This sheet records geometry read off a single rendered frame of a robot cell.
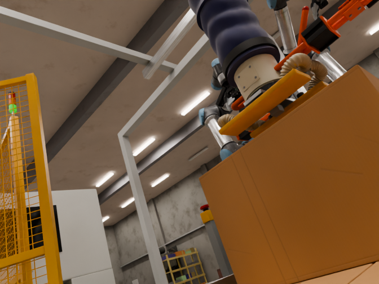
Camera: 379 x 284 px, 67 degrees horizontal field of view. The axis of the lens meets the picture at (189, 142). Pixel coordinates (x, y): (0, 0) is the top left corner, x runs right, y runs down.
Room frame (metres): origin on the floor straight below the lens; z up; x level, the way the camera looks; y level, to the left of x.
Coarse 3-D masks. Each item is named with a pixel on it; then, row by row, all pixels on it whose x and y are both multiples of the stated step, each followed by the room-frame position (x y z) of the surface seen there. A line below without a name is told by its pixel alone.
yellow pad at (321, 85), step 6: (318, 84) 0.88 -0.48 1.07; (324, 84) 0.87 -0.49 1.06; (312, 90) 0.89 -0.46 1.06; (318, 90) 0.89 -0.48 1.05; (300, 96) 0.93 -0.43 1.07; (306, 96) 0.91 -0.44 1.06; (294, 102) 0.94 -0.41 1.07; (300, 102) 0.93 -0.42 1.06; (288, 108) 0.96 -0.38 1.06; (294, 108) 0.97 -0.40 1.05; (270, 114) 1.05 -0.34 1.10; (282, 114) 0.99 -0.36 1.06; (270, 120) 1.02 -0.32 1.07; (276, 120) 1.01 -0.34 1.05; (264, 126) 1.04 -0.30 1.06; (270, 126) 1.05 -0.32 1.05; (252, 132) 1.08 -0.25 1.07; (258, 132) 1.07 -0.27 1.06
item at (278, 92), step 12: (300, 72) 0.75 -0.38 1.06; (276, 84) 0.77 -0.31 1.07; (288, 84) 0.77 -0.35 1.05; (300, 84) 0.80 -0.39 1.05; (264, 96) 0.81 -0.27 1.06; (276, 96) 0.82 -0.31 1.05; (288, 96) 0.85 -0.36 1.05; (252, 108) 0.85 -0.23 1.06; (264, 108) 0.88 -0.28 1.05; (240, 120) 0.90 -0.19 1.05; (252, 120) 0.93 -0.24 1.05; (228, 132) 0.96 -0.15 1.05; (240, 132) 1.00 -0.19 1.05
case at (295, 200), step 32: (320, 96) 0.66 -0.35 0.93; (352, 96) 0.62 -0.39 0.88; (288, 128) 0.74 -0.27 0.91; (320, 128) 0.69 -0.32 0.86; (352, 128) 0.65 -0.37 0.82; (224, 160) 0.90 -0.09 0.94; (256, 160) 0.83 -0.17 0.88; (288, 160) 0.77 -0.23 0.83; (320, 160) 0.72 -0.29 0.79; (352, 160) 0.67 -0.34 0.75; (224, 192) 0.93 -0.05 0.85; (256, 192) 0.86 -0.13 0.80; (288, 192) 0.80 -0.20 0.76; (320, 192) 0.74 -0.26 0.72; (352, 192) 0.70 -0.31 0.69; (224, 224) 0.97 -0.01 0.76; (256, 224) 0.89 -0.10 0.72; (288, 224) 0.83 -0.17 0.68; (320, 224) 0.77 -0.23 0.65; (352, 224) 0.72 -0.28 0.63; (256, 256) 0.92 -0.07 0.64; (288, 256) 0.85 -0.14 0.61; (320, 256) 0.80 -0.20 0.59; (352, 256) 0.75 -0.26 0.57
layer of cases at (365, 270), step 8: (368, 264) 0.72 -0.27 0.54; (376, 264) 0.68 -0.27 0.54; (336, 272) 0.79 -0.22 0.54; (344, 272) 0.74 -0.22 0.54; (352, 272) 0.70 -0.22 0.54; (360, 272) 0.67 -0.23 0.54; (368, 272) 0.63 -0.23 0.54; (376, 272) 0.60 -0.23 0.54; (312, 280) 0.80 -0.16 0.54; (320, 280) 0.75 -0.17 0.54; (328, 280) 0.71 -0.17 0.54; (336, 280) 0.67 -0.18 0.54; (344, 280) 0.64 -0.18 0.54; (352, 280) 0.62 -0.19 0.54; (360, 280) 0.58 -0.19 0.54; (368, 280) 0.56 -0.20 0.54; (376, 280) 0.54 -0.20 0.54
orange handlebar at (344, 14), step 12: (348, 0) 0.68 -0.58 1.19; (360, 0) 0.67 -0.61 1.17; (336, 12) 0.71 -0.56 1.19; (348, 12) 0.70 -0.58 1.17; (360, 12) 0.72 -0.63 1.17; (336, 24) 0.75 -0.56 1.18; (300, 48) 0.80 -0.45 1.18; (240, 96) 0.99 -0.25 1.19; (240, 108) 1.05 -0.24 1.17; (264, 120) 1.25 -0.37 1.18
